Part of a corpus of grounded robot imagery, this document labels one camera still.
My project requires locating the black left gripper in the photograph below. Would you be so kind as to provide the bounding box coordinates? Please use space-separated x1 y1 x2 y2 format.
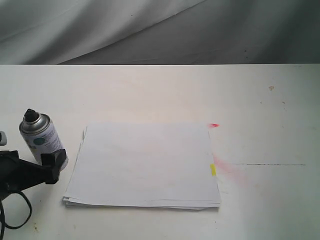
0 148 67 200

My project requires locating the white spray paint can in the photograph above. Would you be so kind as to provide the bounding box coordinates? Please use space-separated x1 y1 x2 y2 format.
19 108 64 165

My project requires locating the white paper stack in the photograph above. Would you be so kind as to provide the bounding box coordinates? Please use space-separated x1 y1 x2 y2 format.
63 122 221 210

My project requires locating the white backdrop cloth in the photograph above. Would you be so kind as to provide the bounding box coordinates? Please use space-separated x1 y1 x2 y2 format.
0 0 208 65

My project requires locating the black cable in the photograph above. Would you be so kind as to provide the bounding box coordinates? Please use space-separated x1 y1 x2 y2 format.
0 191 33 230

